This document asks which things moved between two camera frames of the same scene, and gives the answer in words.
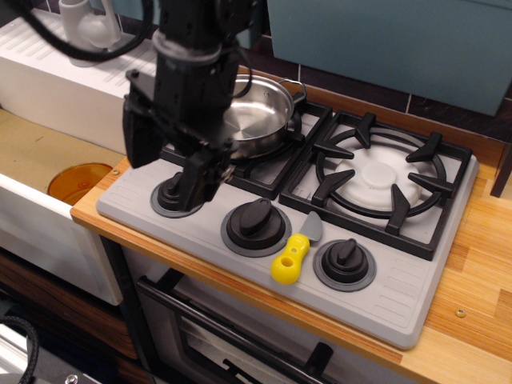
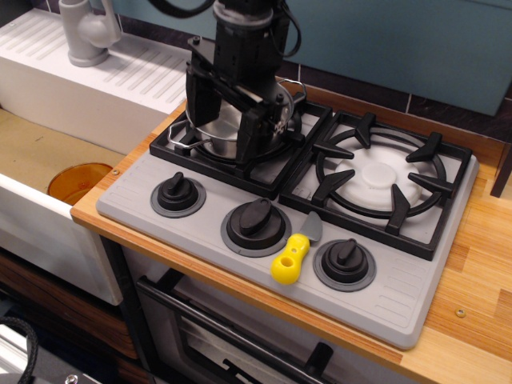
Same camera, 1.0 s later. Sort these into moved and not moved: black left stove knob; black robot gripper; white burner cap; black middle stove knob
Moved: black robot gripper
Not moved: black left stove knob; black middle stove knob; white burner cap
